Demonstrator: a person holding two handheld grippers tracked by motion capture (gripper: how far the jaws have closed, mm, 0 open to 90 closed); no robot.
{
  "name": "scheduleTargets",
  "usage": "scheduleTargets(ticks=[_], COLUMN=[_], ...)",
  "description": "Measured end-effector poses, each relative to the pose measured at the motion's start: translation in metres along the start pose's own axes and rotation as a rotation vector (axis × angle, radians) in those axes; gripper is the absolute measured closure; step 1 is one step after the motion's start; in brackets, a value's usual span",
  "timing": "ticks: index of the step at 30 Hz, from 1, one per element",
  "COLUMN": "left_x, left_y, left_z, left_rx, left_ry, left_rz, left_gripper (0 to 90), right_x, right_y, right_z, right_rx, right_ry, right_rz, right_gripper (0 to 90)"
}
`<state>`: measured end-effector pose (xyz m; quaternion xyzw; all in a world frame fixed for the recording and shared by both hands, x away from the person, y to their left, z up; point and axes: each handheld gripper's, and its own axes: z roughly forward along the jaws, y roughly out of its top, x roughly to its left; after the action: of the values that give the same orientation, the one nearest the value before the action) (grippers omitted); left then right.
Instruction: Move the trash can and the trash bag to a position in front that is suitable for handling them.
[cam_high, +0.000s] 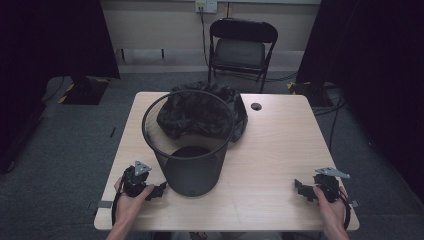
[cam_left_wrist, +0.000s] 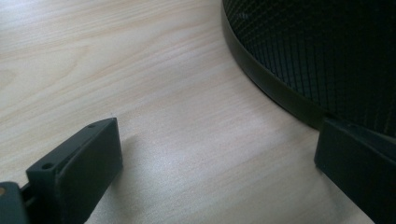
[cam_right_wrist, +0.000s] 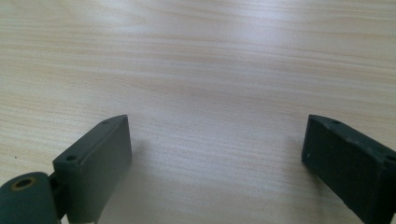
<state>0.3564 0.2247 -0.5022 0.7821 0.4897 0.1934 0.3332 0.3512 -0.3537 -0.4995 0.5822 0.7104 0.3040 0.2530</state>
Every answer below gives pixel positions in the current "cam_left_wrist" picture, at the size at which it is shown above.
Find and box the black mesh basket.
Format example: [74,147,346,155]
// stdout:
[220,0,396,138]

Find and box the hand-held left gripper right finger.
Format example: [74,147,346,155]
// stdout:
[313,119,396,224]

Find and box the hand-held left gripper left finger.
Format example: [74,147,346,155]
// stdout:
[25,117,124,224]

